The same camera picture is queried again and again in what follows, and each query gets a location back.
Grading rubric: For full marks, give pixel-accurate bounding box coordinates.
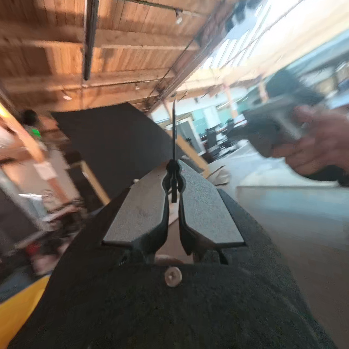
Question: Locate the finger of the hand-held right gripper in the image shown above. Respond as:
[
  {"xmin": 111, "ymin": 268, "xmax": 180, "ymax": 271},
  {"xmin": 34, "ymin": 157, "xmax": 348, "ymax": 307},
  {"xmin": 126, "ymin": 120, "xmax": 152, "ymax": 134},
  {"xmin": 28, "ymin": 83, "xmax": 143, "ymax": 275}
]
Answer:
[
  {"xmin": 226, "ymin": 124, "xmax": 284, "ymax": 159},
  {"xmin": 243, "ymin": 101, "xmax": 286, "ymax": 129}
]

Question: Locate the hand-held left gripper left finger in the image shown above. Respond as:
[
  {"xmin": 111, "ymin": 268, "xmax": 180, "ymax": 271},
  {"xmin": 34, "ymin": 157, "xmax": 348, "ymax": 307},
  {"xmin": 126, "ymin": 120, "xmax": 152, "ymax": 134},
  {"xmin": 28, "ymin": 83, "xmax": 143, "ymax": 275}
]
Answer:
[{"xmin": 103, "ymin": 161, "xmax": 173, "ymax": 255}]

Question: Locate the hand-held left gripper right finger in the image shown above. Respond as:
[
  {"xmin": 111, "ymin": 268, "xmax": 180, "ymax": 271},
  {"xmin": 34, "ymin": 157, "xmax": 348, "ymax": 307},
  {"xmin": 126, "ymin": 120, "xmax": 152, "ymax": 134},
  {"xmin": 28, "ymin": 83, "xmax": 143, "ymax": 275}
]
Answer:
[{"xmin": 177, "ymin": 160, "xmax": 245, "ymax": 257}]

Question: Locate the thin black strip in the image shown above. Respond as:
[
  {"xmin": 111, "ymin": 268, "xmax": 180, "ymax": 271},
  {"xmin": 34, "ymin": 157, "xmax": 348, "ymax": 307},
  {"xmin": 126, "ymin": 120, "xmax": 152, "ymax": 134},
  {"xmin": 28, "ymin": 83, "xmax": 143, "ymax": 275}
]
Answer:
[{"xmin": 170, "ymin": 99, "xmax": 180, "ymax": 203}]

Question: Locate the person's right hand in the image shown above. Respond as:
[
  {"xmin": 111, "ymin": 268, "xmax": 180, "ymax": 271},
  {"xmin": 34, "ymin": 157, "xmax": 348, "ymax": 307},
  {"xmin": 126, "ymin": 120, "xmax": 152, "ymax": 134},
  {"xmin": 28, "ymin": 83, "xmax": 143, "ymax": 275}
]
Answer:
[{"xmin": 273, "ymin": 105, "xmax": 349, "ymax": 176}]

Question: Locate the glossy flat tile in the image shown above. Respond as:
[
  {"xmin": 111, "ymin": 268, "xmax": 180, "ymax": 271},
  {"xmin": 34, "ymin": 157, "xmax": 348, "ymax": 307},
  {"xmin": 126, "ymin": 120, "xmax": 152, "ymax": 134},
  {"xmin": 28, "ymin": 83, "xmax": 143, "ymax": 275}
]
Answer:
[{"xmin": 207, "ymin": 164, "xmax": 232, "ymax": 186}]

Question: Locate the row of black office chairs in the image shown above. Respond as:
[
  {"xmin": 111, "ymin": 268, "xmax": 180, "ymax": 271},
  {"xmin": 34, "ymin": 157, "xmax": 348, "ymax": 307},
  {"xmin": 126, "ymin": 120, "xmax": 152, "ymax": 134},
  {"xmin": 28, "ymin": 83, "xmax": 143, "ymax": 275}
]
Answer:
[{"xmin": 203, "ymin": 120, "xmax": 240, "ymax": 159}]

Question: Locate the yellow plastic bin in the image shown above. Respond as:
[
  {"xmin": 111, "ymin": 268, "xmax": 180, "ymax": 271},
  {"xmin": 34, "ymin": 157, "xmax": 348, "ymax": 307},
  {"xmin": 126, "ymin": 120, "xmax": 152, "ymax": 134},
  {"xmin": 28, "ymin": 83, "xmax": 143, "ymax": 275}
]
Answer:
[{"xmin": 0, "ymin": 275, "xmax": 52, "ymax": 348}]

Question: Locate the black ceiling track fixture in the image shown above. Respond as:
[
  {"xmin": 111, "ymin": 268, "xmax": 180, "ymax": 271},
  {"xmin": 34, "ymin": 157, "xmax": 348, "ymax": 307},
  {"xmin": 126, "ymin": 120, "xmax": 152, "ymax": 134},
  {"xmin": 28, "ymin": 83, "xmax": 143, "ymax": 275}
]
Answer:
[{"xmin": 83, "ymin": 0, "xmax": 100, "ymax": 81}]

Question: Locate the black board with wooden frame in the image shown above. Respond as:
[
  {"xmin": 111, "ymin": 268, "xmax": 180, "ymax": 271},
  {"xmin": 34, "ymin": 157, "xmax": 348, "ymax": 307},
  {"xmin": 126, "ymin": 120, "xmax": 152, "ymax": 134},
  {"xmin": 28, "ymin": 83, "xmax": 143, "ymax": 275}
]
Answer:
[{"xmin": 50, "ymin": 102, "xmax": 210, "ymax": 208}]

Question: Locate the white paper wall sign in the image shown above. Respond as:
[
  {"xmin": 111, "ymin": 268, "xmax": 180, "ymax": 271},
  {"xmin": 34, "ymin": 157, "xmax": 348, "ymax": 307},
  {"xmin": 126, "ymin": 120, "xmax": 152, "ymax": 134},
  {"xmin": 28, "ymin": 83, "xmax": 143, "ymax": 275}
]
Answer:
[{"xmin": 34, "ymin": 161, "xmax": 58, "ymax": 181}]

